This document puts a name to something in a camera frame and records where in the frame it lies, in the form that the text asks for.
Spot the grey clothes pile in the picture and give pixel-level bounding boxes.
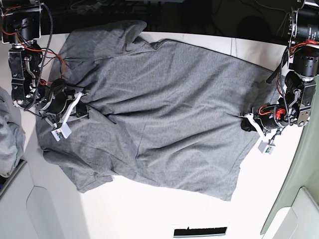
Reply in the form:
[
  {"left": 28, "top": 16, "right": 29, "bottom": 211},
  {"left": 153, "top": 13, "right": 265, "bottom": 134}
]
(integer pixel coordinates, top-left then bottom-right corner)
[{"left": 0, "top": 88, "right": 25, "bottom": 178}]

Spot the white bin left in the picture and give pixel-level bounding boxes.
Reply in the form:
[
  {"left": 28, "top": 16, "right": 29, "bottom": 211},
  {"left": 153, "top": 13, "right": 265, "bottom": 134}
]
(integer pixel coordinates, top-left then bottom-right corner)
[{"left": 0, "top": 159, "right": 65, "bottom": 239}]

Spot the white bin right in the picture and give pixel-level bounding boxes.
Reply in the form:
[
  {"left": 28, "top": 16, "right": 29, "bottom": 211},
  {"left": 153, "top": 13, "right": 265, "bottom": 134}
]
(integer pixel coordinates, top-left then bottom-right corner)
[{"left": 259, "top": 186, "right": 319, "bottom": 239}]

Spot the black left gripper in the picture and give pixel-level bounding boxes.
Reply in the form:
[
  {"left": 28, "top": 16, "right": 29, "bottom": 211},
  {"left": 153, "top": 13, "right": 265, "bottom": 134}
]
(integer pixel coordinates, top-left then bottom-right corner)
[{"left": 241, "top": 104, "right": 289, "bottom": 132}]

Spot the white bin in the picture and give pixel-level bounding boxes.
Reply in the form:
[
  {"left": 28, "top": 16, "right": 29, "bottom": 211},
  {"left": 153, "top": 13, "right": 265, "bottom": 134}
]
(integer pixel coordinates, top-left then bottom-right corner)
[
  {"left": 259, "top": 186, "right": 319, "bottom": 239},
  {"left": 0, "top": 159, "right": 65, "bottom": 239}
]

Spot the white cable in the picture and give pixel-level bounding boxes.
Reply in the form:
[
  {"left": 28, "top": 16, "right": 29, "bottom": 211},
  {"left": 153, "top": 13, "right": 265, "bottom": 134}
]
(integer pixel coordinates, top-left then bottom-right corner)
[{"left": 256, "top": 0, "right": 295, "bottom": 33}]

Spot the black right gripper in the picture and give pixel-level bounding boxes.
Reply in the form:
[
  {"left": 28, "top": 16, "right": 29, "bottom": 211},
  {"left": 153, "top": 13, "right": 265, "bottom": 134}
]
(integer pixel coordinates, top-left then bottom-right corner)
[{"left": 37, "top": 78, "right": 89, "bottom": 120}]

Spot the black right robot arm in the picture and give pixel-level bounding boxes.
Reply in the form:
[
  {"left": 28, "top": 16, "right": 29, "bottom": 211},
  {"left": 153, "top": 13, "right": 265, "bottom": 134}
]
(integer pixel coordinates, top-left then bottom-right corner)
[{"left": 0, "top": 0, "right": 88, "bottom": 123}]

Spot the grey t-shirt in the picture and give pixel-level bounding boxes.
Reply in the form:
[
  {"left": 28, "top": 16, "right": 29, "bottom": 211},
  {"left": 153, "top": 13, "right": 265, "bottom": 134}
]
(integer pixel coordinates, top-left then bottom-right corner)
[{"left": 36, "top": 20, "right": 279, "bottom": 201}]

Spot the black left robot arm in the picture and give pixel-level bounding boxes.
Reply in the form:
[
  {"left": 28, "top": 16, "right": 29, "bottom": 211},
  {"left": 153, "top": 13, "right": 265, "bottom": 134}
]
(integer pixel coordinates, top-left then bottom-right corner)
[{"left": 240, "top": 0, "right": 319, "bottom": 135}]

